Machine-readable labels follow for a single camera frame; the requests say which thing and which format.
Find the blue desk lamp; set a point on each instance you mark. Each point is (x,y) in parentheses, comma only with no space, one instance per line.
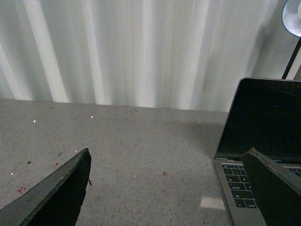
(291,20)

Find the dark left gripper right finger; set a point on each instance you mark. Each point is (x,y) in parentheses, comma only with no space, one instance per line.
(276,189)

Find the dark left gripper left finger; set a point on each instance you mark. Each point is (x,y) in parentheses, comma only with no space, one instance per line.
(54,201)

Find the grey laptop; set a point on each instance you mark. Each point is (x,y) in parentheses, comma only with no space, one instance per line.
(266,115)

